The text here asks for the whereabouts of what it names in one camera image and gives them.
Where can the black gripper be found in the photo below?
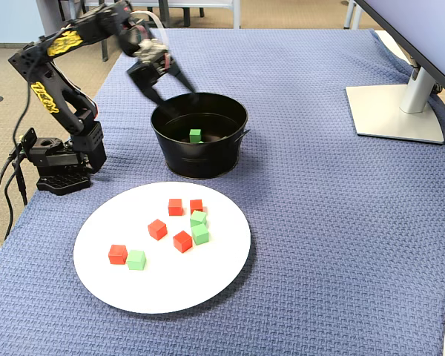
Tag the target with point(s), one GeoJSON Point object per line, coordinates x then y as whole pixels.
{"type": "Point", "coordinates": [150, 73]}

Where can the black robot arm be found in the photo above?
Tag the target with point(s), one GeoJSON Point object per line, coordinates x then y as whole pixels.
{"type": "Point", "coordinates": [66, 107]}

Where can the white round plate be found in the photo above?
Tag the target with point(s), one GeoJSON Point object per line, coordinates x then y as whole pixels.
{"type": "Point", "coordinates": [170, 282]}

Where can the dark chair legs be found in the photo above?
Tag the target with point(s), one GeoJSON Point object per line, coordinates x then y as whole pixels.
{"type": "Point", "coordinates": [187, 18]}

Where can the black metal bucket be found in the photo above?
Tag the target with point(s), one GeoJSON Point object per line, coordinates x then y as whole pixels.
{"type": "Point", "coordinates": [204, 163]}

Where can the red cube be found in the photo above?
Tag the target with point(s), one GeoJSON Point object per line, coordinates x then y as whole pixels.
{"type": "Point", "coordinates": [118, 254]}
{"type": "Point", "coordinates": [175, 207]}
{"type": "Point", "coordinates": [182, 241]}
{"type": "Point", "coordinates": [157, 229]}
{"type": "Point", "coordinates": [196, 204]}

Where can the white table leg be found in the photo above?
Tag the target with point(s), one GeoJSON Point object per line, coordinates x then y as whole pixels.
{"type": "Point", "coordinates": [346, 18]}

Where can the blue woven tablecloth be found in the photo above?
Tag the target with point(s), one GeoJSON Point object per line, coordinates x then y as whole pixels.
{"type": "Point", "coordinates": [319, 222]}

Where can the monitor with silver stand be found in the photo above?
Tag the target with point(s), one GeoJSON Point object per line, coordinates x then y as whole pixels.
{"type": "Point", "coordinates": [393, 115]}

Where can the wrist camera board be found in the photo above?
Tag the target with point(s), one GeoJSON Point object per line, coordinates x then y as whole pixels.
{"type": "Point", "coordinates": [152, 48]}

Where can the white table frame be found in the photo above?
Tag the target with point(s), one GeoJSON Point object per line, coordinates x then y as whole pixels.
{"type": "Point", "coordinates": [237, 15]}

